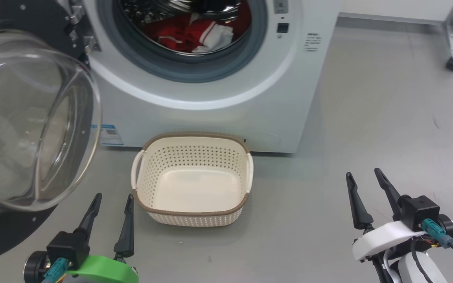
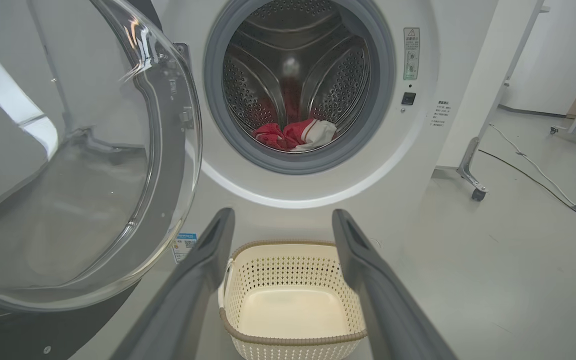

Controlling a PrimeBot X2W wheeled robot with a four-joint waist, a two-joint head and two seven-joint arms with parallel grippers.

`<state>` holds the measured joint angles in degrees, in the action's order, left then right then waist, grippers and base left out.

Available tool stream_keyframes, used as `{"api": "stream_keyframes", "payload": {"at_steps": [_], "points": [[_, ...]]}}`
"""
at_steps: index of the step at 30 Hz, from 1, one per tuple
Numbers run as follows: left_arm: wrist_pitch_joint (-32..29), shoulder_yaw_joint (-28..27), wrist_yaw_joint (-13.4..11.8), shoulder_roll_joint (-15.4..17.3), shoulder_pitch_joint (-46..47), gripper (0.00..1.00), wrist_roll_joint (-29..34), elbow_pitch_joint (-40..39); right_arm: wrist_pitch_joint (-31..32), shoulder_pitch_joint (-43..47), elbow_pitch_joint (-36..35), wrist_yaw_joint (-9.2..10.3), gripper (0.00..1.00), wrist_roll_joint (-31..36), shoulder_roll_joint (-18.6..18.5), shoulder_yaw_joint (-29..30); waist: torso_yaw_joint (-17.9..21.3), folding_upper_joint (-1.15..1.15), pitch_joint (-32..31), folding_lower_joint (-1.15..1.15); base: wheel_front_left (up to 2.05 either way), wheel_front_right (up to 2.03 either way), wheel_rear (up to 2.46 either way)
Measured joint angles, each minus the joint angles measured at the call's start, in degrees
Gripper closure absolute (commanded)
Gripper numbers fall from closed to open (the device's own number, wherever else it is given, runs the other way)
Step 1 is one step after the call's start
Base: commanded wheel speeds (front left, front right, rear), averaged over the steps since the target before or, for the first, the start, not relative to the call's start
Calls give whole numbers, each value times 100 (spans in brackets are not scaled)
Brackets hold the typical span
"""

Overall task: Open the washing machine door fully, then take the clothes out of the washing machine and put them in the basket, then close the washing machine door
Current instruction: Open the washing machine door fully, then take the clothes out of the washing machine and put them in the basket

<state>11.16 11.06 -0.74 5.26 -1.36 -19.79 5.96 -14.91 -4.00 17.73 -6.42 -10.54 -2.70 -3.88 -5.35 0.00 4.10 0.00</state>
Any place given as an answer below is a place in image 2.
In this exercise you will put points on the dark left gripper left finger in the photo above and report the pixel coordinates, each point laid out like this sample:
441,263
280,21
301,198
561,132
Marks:
183,305

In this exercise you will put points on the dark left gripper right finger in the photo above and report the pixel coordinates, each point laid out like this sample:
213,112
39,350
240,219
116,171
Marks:
388,310

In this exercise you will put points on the round black glass washer door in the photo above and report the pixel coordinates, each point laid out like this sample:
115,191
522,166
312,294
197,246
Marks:
68,175

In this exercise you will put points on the red and white garment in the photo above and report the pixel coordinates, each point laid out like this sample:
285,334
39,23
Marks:
293,135

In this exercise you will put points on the cream perforated basket brown rim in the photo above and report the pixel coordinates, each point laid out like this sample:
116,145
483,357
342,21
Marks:
293,310

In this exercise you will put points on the white front-load washing machine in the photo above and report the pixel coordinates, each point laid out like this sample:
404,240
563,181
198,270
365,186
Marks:
318,190

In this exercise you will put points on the blue energy label sticker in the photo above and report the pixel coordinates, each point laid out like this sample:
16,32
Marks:
184,247

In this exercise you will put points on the metal stand leg with caster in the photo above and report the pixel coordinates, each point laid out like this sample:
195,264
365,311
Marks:
473,170

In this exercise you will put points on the white board panel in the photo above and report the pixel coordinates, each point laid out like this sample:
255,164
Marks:
478,75

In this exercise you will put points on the grey warning sticker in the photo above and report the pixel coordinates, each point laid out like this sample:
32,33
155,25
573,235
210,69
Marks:
411,54

